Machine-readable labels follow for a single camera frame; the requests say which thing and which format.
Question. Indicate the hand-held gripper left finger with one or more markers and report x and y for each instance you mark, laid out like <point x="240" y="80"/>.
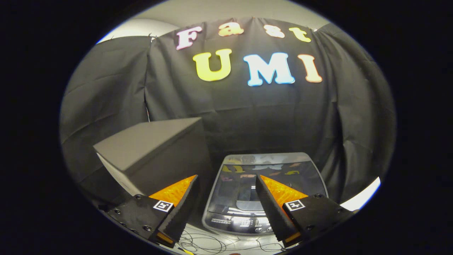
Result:
<point x="178" y="216"/>

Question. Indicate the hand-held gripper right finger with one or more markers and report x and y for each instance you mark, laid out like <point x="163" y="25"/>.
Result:
<point x="272" y="212"/>

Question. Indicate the grey washing machine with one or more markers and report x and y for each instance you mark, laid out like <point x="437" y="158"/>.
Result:
<point x="230" y="224"/>

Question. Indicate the dark glass washing machine lid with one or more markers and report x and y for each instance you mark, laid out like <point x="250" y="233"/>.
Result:
<point x="233" y="187"/>

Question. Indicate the grey cabinet with dark top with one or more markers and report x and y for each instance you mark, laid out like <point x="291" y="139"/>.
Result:
<point x="148" y="145"/>

